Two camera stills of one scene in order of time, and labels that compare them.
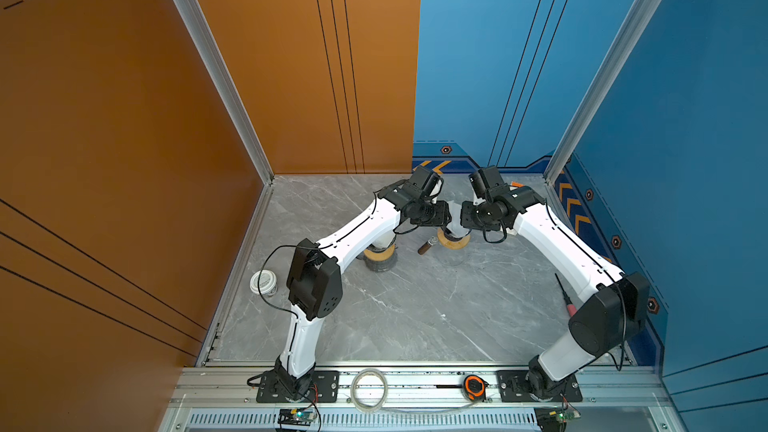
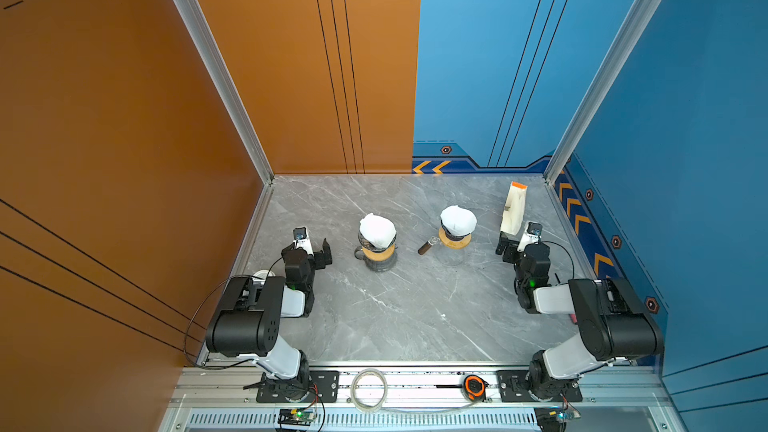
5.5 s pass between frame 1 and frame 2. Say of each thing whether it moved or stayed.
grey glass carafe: stayed
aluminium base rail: stayed
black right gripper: moved
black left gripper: moved
